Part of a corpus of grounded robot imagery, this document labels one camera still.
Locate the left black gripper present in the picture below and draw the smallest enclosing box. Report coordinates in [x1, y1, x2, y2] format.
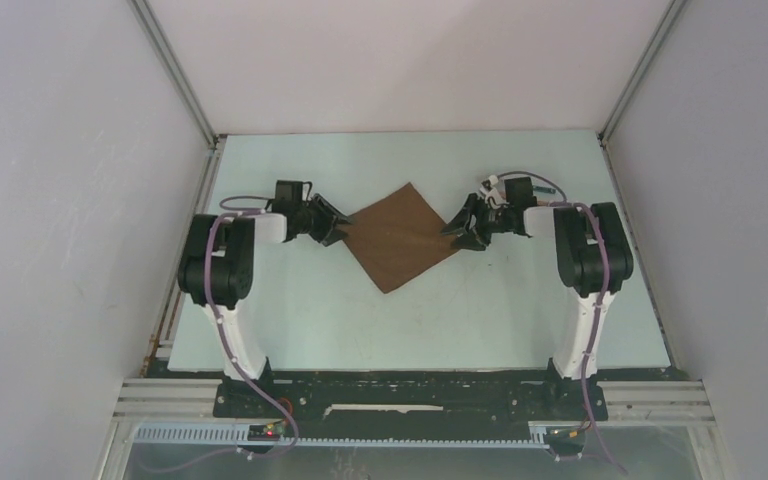
[294, 194, 354, 247]

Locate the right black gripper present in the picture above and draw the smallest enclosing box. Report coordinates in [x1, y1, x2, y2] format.
[440, 191, 515, 251]

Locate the brown cloth napkin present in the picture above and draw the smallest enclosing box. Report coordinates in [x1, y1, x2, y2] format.
[342, 183, 458, 294]

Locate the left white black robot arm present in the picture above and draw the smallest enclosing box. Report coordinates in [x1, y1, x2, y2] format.
[177, 180, 353, 417]

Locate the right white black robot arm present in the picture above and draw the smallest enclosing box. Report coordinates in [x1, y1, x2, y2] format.
[441, 171, 634, 418]

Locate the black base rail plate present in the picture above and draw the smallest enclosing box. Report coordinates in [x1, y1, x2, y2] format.
[213, 369, 608, 443]

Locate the grey cable duct strip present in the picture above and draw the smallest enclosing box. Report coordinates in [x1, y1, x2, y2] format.
[132, 423, 551, 450]

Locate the left aluminium corner post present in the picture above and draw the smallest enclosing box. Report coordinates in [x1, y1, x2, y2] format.
[128, 0, 218, 148]

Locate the aluminium corner post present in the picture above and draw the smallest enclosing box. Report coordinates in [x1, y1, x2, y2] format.
[128, 0, 218, 148]
[598, 0, 690, 148]

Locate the aluminium frame profile front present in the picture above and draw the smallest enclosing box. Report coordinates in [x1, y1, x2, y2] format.
[94, 378, 220, 479]

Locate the right aluminium corner post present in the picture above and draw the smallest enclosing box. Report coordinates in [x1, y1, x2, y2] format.
[598, 0, 690, 148]

